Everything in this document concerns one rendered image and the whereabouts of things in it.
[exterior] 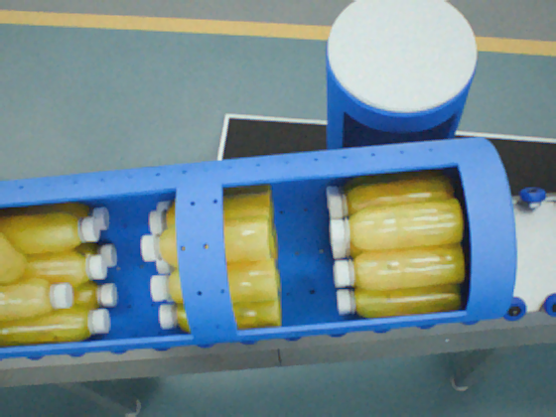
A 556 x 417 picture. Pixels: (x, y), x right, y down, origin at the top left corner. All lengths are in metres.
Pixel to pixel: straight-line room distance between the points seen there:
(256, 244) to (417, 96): 0.45
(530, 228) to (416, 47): 0.39
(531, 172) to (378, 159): 1.29
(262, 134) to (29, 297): 1.30
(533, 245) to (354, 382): 0.98
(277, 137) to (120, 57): 0.76
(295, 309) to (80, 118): 1.60
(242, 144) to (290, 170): 1.25
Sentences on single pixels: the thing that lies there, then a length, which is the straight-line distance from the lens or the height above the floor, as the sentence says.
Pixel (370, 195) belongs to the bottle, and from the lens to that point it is 1.10.
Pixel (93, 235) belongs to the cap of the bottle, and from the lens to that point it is 1.16.
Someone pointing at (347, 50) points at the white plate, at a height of 1.04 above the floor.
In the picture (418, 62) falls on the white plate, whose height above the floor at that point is 1.04.
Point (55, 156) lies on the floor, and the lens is 2.60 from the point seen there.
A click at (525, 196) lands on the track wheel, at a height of 0.97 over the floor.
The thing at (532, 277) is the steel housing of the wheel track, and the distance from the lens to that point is 1.33.
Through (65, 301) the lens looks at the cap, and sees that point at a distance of 1.15.
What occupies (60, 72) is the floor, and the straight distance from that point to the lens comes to 2.78.
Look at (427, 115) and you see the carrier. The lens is 1.32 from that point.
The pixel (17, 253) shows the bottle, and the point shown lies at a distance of 1.14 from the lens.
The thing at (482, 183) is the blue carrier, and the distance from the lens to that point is 1.03.
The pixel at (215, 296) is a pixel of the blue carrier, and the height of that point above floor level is 1.19.
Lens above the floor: 2.14
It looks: 67 degrees down
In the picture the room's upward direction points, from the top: 9 degrees counter-clockwise
